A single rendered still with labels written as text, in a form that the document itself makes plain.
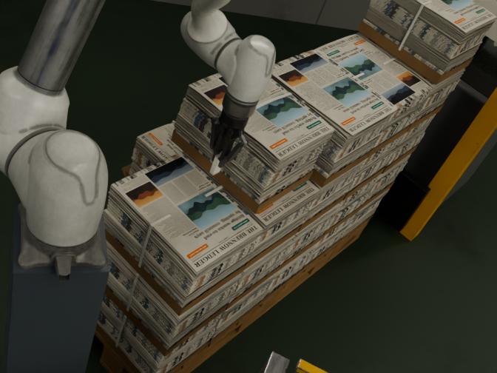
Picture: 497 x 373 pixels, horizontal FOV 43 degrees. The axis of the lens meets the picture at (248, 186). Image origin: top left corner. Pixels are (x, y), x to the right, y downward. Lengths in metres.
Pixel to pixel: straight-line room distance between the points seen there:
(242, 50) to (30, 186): 0.60
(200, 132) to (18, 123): 0.70
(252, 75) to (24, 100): 0.54
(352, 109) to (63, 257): 1.07
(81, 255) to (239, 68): 0.58
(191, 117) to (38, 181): 0.75
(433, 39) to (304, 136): 0.74
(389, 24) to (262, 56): 1.00
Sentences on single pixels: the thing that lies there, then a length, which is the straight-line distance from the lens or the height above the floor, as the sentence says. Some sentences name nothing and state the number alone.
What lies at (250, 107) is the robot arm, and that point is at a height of 1.20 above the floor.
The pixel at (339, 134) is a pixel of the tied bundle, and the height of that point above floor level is 1.04.
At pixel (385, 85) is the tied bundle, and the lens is 2.28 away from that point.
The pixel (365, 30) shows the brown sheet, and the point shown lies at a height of 1.08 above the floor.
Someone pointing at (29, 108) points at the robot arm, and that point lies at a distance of 1.37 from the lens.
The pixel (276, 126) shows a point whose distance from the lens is 1.85.
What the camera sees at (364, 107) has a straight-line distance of 2.10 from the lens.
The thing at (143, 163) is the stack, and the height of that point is 0.52.
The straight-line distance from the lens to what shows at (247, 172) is 1.83.
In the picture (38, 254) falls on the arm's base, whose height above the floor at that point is 1.02.
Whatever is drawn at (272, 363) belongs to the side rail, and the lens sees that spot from 1.64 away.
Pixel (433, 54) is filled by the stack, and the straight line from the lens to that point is 2.41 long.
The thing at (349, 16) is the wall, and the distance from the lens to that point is 4.95.
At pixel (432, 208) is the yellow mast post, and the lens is 3.27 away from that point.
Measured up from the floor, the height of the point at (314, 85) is 1.07.
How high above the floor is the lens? 2.14
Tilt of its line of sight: 41 degrees down
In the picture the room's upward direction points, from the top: 23 degrees clockwise
